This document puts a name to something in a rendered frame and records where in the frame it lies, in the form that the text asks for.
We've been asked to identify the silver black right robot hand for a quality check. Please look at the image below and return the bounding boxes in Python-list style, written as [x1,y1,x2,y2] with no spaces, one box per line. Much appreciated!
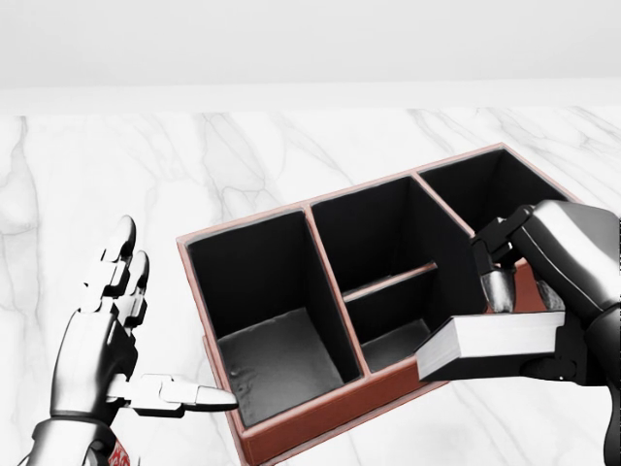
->
[469,199,621,388]

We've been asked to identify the red-brown desk caddy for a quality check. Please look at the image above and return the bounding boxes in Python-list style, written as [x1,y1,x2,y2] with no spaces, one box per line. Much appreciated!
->
[176,142,583,466]

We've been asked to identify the black book with white pages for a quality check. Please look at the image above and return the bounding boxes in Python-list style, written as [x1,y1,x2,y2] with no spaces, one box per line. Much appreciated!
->
[414,310,568,383]

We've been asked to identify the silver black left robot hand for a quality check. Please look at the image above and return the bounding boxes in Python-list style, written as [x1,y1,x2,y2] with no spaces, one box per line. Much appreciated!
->
[49,215,240,424]

